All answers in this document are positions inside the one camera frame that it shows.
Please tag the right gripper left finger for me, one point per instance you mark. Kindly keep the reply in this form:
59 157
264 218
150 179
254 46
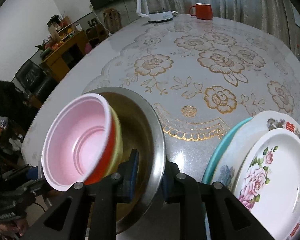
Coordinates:
88 211

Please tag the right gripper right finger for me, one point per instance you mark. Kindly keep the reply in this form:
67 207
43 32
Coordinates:
208 211

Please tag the white plate red blue pattern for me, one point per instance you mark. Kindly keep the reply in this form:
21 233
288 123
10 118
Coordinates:
230 163

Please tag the turquoise round tray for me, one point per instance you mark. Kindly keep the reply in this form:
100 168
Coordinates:
219 151

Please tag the white plate pink roses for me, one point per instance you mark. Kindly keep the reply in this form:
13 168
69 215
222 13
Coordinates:
268 183

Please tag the red plastic bowl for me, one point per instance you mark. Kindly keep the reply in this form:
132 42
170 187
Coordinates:
80 142

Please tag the yellow plastic bowl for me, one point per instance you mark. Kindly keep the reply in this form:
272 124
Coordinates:
117 153

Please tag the stainless steel bowl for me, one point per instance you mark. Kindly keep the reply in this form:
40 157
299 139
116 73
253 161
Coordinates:
141 129

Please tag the black leather chair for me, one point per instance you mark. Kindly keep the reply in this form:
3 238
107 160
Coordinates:
35 81

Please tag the wooden cabinet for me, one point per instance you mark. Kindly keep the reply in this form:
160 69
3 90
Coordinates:
67 48

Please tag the wooden chair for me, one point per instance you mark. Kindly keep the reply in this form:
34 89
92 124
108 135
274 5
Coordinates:
112 20

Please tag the red mug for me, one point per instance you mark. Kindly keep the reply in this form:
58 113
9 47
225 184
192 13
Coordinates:
202 11

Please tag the white electric kettle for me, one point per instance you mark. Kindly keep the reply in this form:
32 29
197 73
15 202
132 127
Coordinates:
154 10

